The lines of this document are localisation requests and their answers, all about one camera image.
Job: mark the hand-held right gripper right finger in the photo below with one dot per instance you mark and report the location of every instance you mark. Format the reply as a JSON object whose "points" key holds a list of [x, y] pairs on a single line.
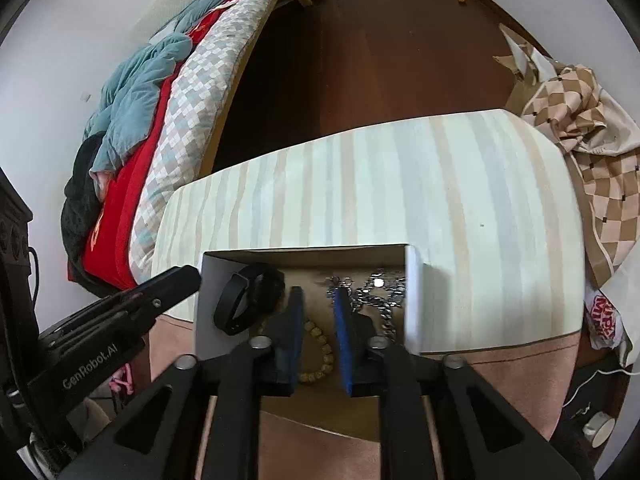
{"points": [[344, 340]]}

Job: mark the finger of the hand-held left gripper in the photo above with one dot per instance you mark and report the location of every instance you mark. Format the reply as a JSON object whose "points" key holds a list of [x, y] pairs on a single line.
{"points": [[150, 300]]}

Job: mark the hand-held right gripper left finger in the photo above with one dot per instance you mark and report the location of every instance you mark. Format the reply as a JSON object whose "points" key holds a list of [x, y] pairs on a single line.
{"points": [[296, 340]]}

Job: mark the white cardboard box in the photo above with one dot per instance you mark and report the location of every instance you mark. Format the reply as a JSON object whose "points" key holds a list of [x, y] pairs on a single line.
{"points": [[212, 305]]}

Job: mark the black smart band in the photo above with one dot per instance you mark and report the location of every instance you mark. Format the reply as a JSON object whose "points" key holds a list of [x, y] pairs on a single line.
{"points": [[227, 305]]}

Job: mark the pink plastic object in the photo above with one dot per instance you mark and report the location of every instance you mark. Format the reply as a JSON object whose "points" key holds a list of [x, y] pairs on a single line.
{"points": [[124, 380]]}

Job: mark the bed with red blanket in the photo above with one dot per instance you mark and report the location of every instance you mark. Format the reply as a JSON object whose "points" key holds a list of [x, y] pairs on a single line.
{"points": [[125, 200]]}

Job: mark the dark grey fuzzy blanket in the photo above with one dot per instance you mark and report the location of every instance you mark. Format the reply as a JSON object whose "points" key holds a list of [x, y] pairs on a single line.
{"points": [[80, 195]]}

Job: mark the pink and striped tablecloth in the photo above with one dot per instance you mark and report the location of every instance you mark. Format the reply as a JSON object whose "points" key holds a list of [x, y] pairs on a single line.
{"points": [[400, 185]]}

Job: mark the checkered bed sheet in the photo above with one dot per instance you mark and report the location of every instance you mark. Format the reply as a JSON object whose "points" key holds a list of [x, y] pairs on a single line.
{"points": [[200, 100]]}

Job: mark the blue quilt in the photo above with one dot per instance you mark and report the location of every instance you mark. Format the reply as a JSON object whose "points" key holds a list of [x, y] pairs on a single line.
{"points": [[135, 90]]}

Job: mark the plastic bag with red print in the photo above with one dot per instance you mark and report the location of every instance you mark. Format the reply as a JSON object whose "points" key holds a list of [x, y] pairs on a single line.
{"points": [[605, 320]]}

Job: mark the white round object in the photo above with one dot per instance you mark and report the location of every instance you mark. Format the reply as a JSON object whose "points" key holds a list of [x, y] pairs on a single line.
{"points": [[600, 430]]}

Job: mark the beige checkered cloth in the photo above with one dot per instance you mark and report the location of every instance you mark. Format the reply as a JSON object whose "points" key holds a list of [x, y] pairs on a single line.
{"points": [[590, 125]]}

